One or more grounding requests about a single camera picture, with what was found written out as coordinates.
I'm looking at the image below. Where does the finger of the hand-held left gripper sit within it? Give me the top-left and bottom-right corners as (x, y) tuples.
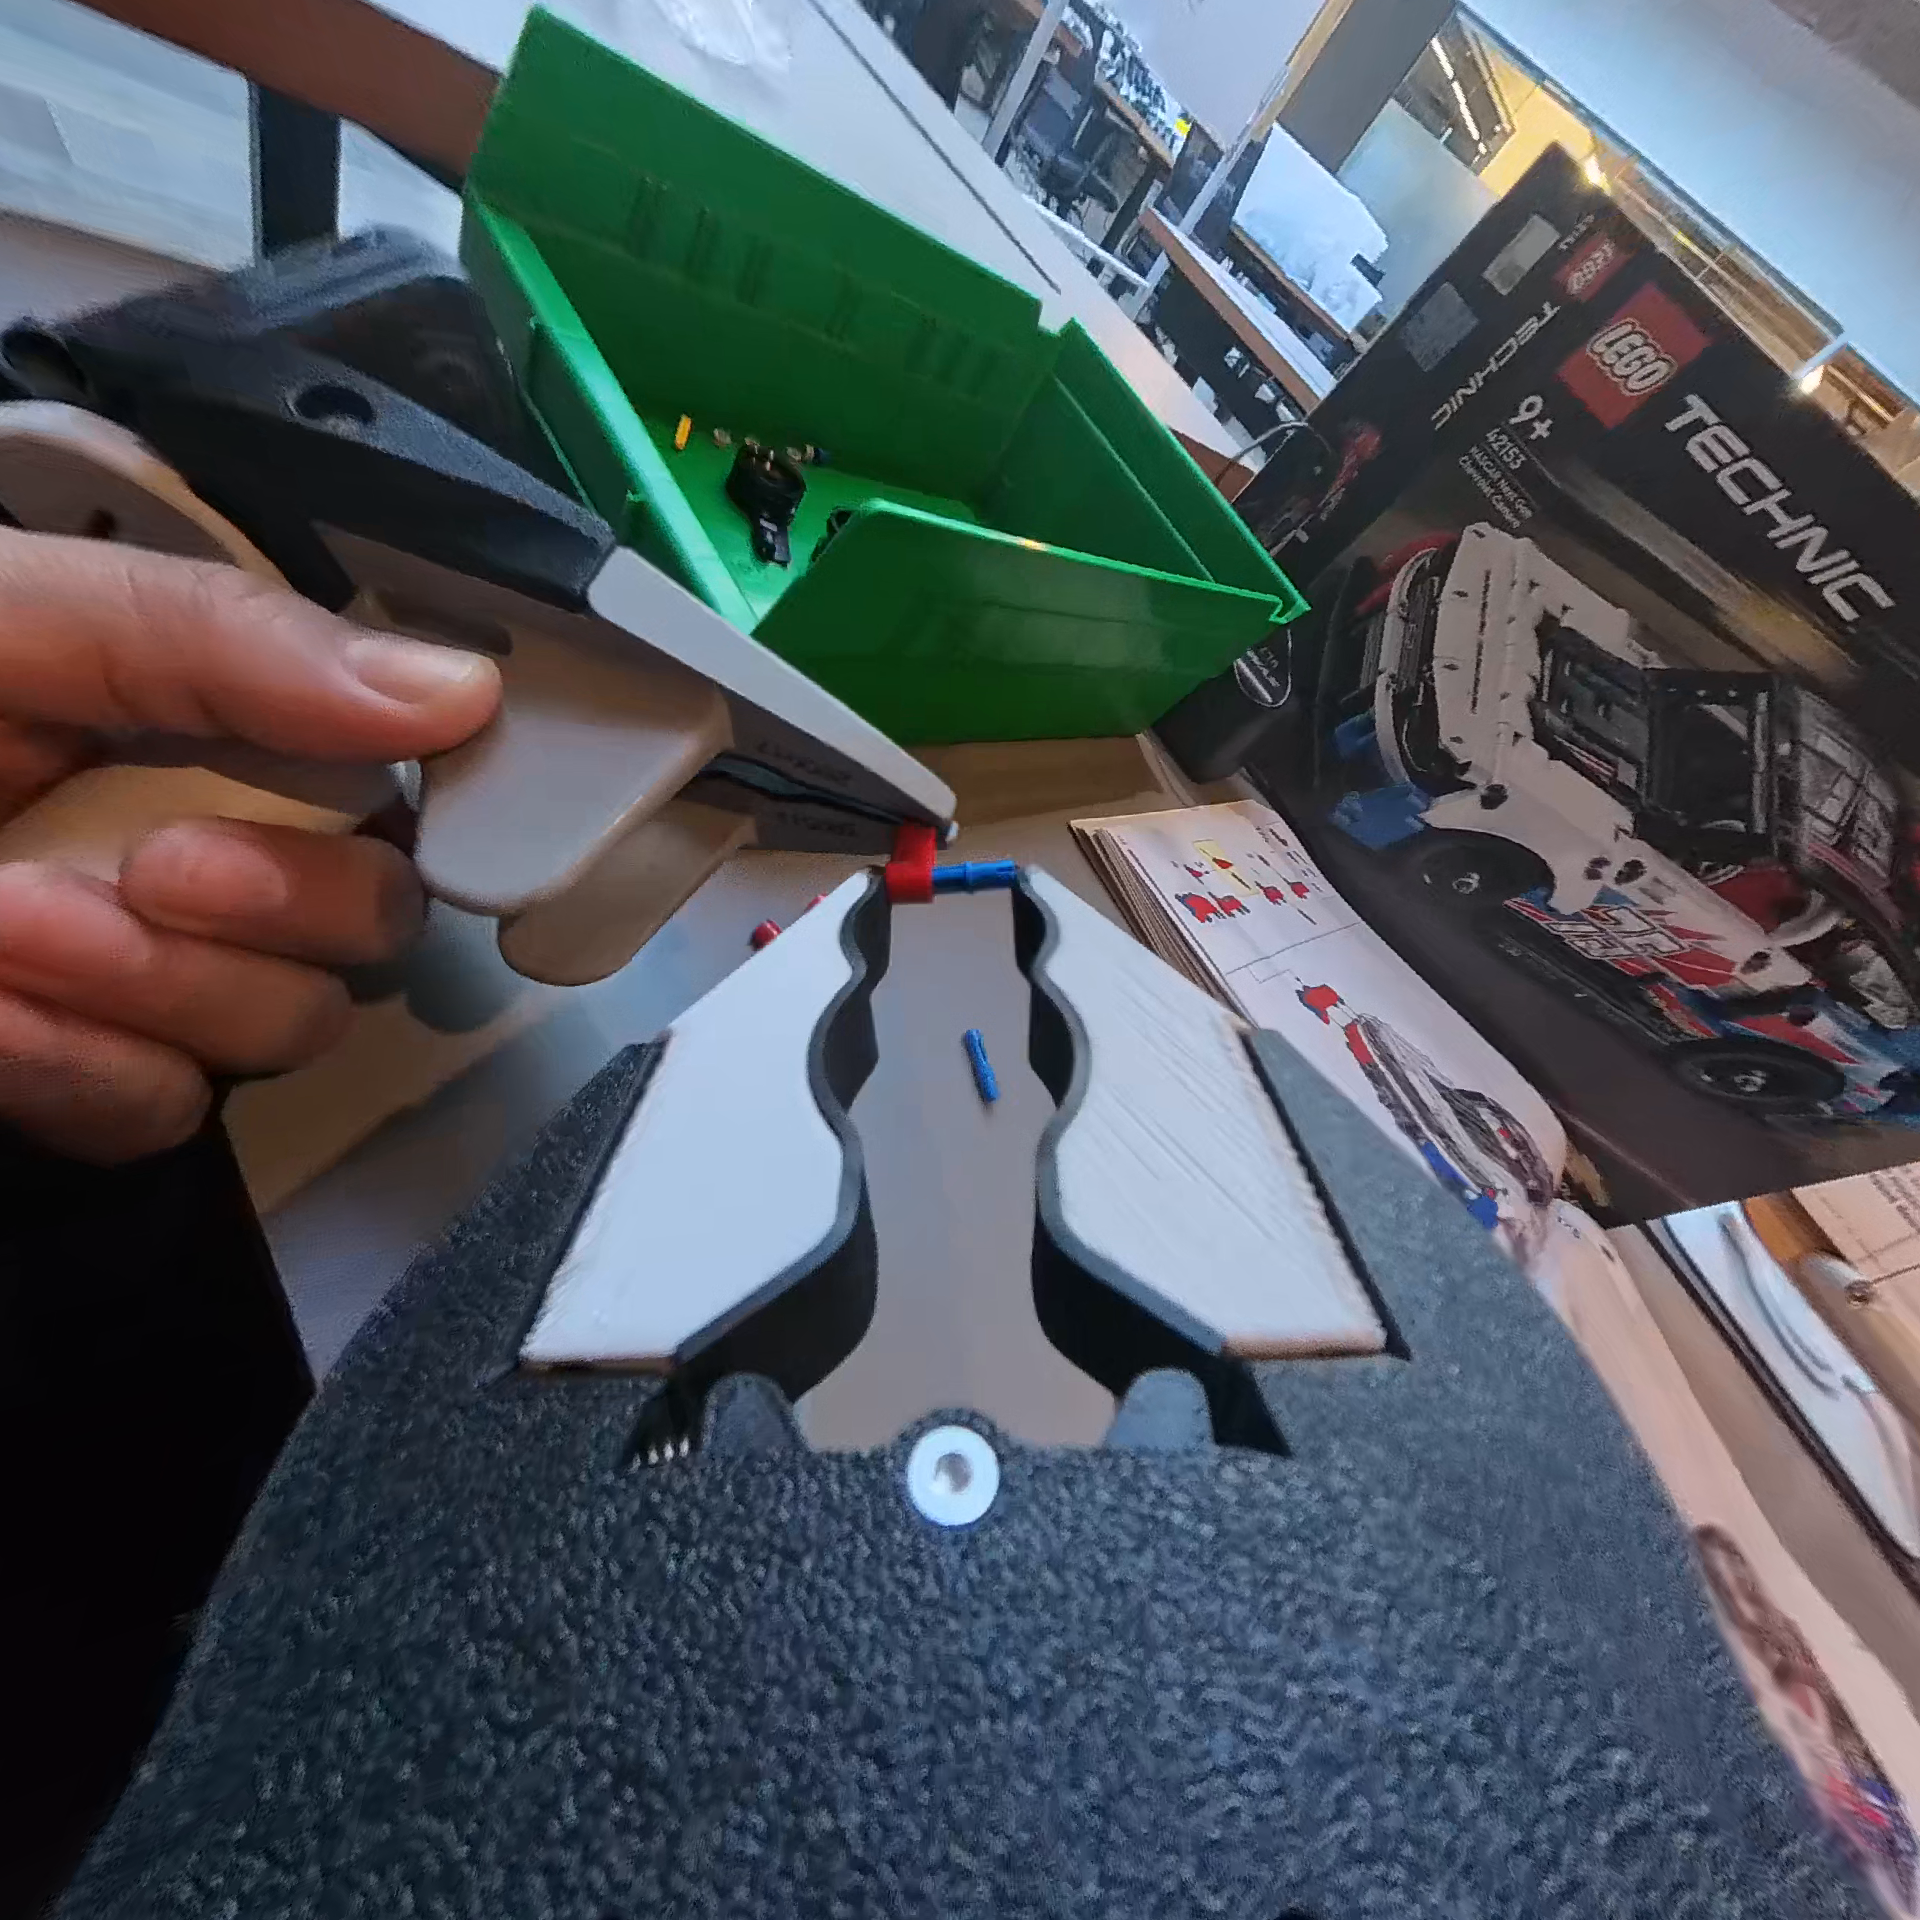
(703, 748), (943, 864)
(588, 543), (962, 836)

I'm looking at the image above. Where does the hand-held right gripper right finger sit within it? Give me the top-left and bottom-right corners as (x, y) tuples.
(1012, 867), (1392, 1390)

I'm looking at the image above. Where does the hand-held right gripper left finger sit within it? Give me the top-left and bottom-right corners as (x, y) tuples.
(519, 867), (890, 1397)

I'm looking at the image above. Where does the grey desk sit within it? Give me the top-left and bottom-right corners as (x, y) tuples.
(224, 720), (1652, 1443)

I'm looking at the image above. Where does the person's left hand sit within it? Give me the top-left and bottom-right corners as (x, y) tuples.
(0, 526), (508, 1167)

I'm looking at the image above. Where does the black toy part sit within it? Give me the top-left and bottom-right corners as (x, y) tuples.
(725, 442), (811, 564)

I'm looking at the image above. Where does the green plastic bin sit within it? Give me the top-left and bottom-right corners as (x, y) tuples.
(458, 7), (1309, 748)

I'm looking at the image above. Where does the open instruction booklet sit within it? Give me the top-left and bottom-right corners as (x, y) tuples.
(1067, 799), (1892, 1907)

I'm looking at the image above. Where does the black tumbler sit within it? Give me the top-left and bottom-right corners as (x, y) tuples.
(1152, 598), (1306, 781)

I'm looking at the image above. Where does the clear plastic bag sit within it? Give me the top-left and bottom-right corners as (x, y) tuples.
(661, 0), (797, 68)

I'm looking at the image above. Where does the toy car box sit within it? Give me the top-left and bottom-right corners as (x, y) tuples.
(1155, 142), (1920, 1226)

